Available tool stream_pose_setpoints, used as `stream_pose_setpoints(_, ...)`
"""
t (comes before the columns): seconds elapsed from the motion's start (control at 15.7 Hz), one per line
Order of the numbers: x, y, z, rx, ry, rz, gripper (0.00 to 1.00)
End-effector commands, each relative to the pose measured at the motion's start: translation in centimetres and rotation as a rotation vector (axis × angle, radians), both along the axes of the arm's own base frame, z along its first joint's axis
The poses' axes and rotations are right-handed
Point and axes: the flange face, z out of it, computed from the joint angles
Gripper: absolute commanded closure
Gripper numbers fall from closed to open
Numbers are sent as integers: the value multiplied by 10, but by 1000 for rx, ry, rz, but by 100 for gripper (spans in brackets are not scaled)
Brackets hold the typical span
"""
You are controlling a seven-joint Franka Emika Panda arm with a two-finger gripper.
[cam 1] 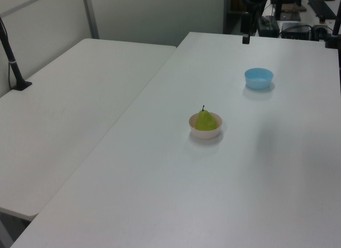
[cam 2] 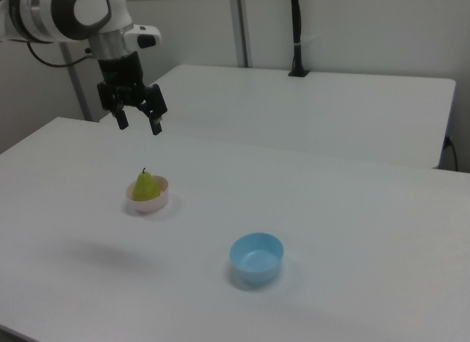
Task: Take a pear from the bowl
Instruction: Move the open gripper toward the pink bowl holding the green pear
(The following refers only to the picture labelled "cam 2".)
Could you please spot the white table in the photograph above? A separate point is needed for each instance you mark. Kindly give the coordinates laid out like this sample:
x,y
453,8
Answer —
x,y
293,111

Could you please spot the slanted grey metal wall post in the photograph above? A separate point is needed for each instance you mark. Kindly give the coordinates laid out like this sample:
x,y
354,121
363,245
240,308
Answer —
x,y
75,89

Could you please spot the black pole with clamp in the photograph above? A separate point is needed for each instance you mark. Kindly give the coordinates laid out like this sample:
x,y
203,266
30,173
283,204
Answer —
x,y
296,26

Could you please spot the pink plastic bowl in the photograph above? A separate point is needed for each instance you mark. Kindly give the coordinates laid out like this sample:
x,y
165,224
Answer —
x,y
152,204

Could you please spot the blue plastic bowl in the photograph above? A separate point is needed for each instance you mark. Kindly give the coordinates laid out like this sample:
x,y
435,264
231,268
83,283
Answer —
x,y
257,259

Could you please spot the green pear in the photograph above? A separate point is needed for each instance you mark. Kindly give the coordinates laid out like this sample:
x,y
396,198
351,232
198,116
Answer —
x,y
145,188

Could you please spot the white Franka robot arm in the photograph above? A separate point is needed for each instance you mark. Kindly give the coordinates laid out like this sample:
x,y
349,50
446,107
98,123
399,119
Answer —
x,y
44,11

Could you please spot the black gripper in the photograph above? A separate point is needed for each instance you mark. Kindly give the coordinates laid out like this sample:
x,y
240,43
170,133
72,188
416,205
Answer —
x,y
120,72

